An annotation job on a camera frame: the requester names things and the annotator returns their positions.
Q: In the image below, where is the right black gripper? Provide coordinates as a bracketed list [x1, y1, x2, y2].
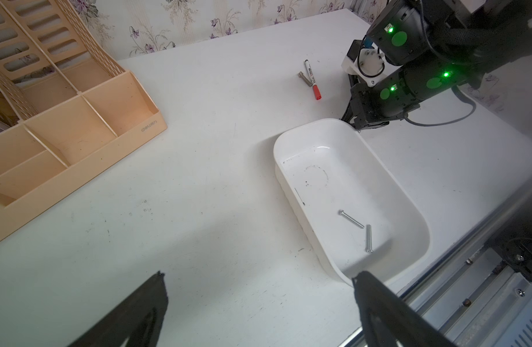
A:
[340, 80, 407, 131]

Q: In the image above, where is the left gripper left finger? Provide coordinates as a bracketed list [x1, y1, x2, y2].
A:
[71, 272, 168, 346]

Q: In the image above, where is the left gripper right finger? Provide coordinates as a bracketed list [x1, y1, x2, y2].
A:
[352, 271, 454, 346]

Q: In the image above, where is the white plastic storage tray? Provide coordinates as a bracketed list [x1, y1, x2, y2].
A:
[273, 119, 432, 286]

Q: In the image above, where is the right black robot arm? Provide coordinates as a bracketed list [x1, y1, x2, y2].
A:
[342, 1, 532, 130]

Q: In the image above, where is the red capped marker pen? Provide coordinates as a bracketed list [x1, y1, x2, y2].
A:
[304, 59, 322, 101]

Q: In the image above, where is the beige desk file organizer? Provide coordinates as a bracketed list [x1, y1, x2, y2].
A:
[0, 1, 167, 241]

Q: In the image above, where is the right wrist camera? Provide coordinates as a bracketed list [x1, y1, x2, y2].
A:
[341, 40, 398, 88]

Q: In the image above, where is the right camera black cable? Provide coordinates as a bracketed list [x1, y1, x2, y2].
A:
[404, 84, 478, 128]

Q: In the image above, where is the aluminium mounting rail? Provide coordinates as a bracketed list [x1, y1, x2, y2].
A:
[345, 179, 532, 346]

